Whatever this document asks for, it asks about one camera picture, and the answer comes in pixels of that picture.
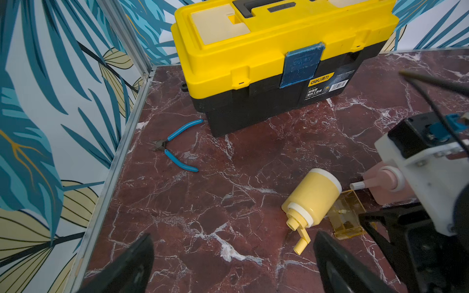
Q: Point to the yellow black toolbox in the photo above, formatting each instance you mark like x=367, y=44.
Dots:
x=247, y=61

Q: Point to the yellow transparent tray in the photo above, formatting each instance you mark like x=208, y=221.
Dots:
x=344, y=216

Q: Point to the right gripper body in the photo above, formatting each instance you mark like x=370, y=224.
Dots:
x=437, y=169

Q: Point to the pink sharpener centre back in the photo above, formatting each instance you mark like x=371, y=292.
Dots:
x=386, y=183

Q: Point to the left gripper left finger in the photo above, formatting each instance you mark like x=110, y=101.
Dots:
x=129, y=273

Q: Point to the blue handled cutters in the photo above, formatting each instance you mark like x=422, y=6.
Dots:
x=167, y=145

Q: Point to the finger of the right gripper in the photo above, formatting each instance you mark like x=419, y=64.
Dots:
x=398, y=231

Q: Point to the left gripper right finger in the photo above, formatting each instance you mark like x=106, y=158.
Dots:
x=341, y=272

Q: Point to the yellow pencil sharpener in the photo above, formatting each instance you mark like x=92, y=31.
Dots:
x=309, y=203

